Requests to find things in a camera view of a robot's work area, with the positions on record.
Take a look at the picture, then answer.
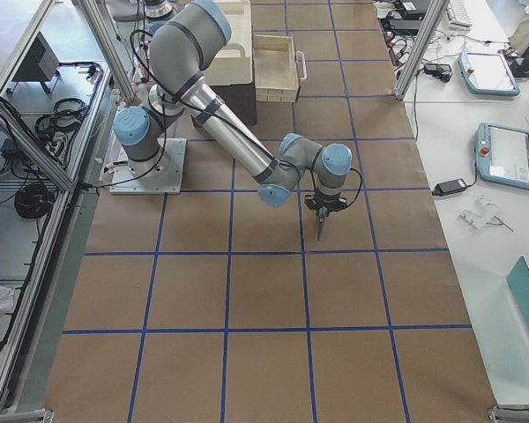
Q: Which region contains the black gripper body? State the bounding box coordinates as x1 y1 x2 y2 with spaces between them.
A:
304 192 348 212

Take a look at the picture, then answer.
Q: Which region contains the light wooden drawer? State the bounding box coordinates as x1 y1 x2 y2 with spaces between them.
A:
253 35 308 103

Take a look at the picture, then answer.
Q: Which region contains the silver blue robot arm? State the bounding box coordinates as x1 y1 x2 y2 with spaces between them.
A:
114 1 352 216

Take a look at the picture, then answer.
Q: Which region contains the black power adapter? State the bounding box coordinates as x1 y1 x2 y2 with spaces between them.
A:
432 178 467 197

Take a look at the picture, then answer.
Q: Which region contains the dark brown wooden cabinet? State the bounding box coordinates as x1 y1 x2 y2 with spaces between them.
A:
207 82 257 127

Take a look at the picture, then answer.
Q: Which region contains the white plastic container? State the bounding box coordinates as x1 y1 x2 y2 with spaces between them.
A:
203 0 253 86

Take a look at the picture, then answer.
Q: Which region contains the lower blue teach pendant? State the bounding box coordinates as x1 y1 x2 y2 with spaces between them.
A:
475 122 529 190

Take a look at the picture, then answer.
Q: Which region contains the blue teach pendant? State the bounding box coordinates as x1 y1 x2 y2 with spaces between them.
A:
458 51 520 97
475 122 529 190

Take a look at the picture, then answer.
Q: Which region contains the upper blue teach pendant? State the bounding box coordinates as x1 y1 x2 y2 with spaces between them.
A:
458 51 520 97

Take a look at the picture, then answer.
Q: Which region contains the grey electronics box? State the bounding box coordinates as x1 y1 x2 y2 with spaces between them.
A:
7 32 60 93

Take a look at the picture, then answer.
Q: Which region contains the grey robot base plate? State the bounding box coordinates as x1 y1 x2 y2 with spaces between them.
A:
108 137 187 195

